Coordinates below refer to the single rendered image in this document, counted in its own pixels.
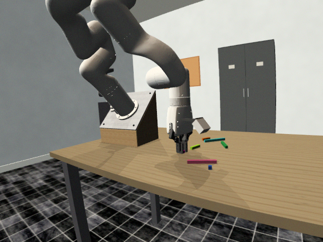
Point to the pink rod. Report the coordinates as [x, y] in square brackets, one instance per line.
[202, 161]

